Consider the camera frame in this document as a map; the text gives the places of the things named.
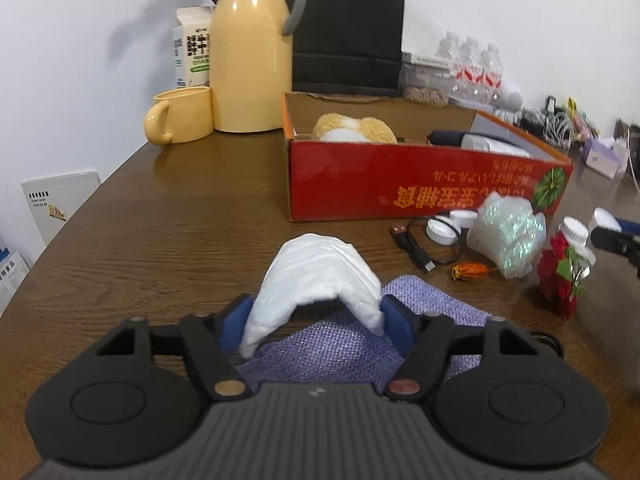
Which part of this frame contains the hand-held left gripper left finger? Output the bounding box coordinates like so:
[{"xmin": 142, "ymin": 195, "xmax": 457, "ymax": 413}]
[{"xmin": 95, "ymin": 295, "xmax": 254, "ymax": 403}]

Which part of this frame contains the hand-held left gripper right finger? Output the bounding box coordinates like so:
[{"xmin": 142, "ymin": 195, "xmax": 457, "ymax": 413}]
[{"xmin": 382, "ymin": 296, "xmax": 556, "ymax": 403}]

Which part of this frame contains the white bottle cap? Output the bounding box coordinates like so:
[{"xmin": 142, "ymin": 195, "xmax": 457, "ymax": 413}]
[
  {"xmin": 591, "ymin": 207, "xmax": 624, "ymax": 233},
  {"xmin": 450, "ymin": 210, "xmax": 480, "ymax": 231},
  {"xmin": 557, "ymin": 216, "xmax": 597, "ymax": 266},
  {"xmin": 426, "ymin": 217, "xmax": 461, "ymax": 246}
]

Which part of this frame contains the purple knitted pouch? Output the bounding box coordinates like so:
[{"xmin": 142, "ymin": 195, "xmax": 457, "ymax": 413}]
[{"xmin": 235, "ymin": 275, "xmax": 493, "ymax": 396}]

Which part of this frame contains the red artificial flower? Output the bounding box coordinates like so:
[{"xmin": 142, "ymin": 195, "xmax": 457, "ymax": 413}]
[{"xmin": 537, "ymin": 232, "xmax": 592, "ymax": 321}]

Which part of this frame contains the white cloth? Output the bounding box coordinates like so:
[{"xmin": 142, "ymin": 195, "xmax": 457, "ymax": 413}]
[{"xmin": 240, "ymin": 232, "xmax": 386, "ymax": 358}]

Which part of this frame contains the red cardboard box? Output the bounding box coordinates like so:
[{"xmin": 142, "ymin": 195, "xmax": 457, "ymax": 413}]
[{"xmin": 280, "ymin": 91, "xmax": 575, "ymax": 223}]

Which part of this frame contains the navy zip pouch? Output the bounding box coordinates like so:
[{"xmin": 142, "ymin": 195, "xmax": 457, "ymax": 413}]
[{"xmin": 427, "ymin": 130, "xmax": 473, "ymax": 147}]

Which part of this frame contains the yellow white plush toy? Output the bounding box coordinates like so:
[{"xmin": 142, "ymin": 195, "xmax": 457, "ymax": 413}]
[{"xmin": 312, "ymin": 114, "xmax": 398, "ymax": 145}]

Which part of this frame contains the purple tissue pack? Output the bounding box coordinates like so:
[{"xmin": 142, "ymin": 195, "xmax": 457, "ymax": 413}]
[{"xmin": 582, "ymin": 135, "xmax": 631, "ymax": 179}]

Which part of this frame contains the orange dried flower bud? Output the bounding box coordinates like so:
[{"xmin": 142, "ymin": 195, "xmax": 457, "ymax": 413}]
[{"xmin": 452, "ymin": 263, "xmax": 488, "ymax": 282}]

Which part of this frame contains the iridescent plastic wrap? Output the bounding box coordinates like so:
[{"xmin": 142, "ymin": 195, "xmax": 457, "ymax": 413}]
[{"xmin": 467, "ymin": 195, "xmax": 547, "ymax": 280}]

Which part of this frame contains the colourful snack packet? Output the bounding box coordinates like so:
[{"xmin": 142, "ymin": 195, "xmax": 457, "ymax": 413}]
[{"xmin": 567, "ymin": 100, "xmax": 599, "ymax": 137}]

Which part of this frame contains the white robot toy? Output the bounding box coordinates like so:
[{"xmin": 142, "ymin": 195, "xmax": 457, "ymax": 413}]
[{"xmin": 497, "ymin": 85, "xmax": 524, "ymax": 116}]

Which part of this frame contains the plastic water bottle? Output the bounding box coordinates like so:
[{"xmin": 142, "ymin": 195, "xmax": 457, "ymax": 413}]
[
  {"xmin": 480, "ymin": 43, "xmax": 504, "ymax": 103},
  {"xmin": 437, "ymin": 31, "xmax": 462, "ymax": 81},
  {"xmin": 459, "ymin": 36, "xmax": 483, "ymax": 96}
]

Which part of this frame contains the white printed board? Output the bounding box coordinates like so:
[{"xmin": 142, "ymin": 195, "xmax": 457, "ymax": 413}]
[{"xmin": 21, "ymin": 171, "xmax": 101, "ymax": 246}]

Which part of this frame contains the yellow mug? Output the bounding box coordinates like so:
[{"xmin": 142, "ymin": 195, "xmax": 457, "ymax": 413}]
[{"xmin": 145, "ymin": 86, "xmax": 215, "ymax": 146}]

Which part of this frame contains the stack of printed papers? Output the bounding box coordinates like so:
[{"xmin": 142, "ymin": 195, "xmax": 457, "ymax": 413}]
[{"xmin": 0, "ymin": 232, "xmax": 32, "ymax": 313}]

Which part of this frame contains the clear seed container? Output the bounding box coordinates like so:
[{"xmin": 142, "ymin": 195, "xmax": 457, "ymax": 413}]
[{"xmin": 402, "ymin": 52, "xmax": 458, "ymax": 108}]

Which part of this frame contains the yellow thermos jug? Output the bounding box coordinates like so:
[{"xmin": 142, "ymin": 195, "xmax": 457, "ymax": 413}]
[{"xmin": 209, "ymin": 0, "xmax": 308, "ymax": 134}]

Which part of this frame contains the white milk carton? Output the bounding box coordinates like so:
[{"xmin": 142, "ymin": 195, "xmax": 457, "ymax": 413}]
[{"xmin": 172, "ymin": 6, "xmax": 217, "ymax": 90}]

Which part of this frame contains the black paper bag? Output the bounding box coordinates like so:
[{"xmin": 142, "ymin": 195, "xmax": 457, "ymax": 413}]
[{"xmin": 292, "ymin": 0, "xmax": 407, "ymax": 98}]

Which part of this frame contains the thin black usb cable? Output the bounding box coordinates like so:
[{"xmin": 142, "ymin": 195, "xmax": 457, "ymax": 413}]
[{"xmin": 390, "ymin": 217, "xmax": 463, "ymax": 273}]

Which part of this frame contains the braided black cable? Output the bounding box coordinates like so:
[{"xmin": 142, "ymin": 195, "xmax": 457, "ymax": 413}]
[{"xmin": 525, "ymin": 329, "xmax": 565, "ymax": 358}]

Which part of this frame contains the tangle of charger cables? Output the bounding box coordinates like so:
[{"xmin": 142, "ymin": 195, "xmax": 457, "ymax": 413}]
[{"xmin": 520, "ymin": 95, "xmax": 586, "ymax": 148}]

